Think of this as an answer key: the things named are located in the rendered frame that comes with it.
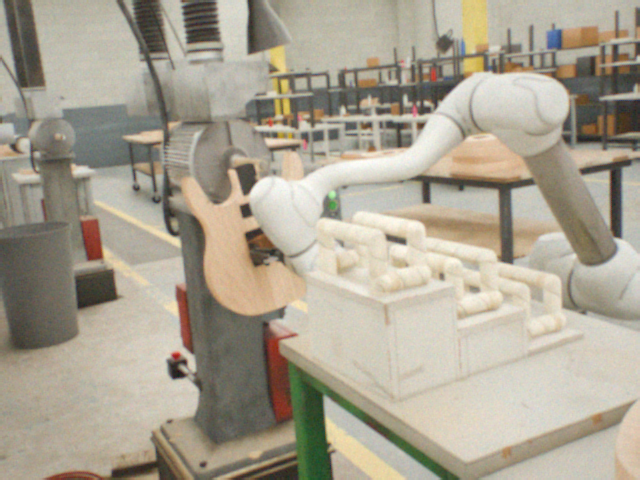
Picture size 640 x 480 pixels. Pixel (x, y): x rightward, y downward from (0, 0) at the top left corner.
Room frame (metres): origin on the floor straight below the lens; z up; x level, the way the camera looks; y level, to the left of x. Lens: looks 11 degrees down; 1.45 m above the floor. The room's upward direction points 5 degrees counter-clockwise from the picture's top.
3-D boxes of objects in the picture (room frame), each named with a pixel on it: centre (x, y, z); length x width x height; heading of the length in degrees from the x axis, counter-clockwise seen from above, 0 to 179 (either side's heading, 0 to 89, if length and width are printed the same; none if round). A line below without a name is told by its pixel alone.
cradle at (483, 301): (1.26, -0.27, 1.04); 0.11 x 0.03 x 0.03; 120
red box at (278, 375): (2.49, 0.20, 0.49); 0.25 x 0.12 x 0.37; 27
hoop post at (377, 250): (1.17, -0.09, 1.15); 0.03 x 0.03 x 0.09
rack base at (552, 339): (1.42, -0.36, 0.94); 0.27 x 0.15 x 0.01; 30
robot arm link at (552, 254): (2.03, -0.68, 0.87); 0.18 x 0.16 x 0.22; 30
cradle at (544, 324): (1.34, -0.41, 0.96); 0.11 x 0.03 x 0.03; 120
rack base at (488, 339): (1.34, -0.23, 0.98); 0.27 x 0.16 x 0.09; 30
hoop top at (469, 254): (1.36, -0.26, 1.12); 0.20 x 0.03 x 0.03; 29
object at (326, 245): (1.32, -0.01, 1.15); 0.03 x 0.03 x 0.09
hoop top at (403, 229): (1.28, -0.12, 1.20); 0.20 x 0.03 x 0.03; 29
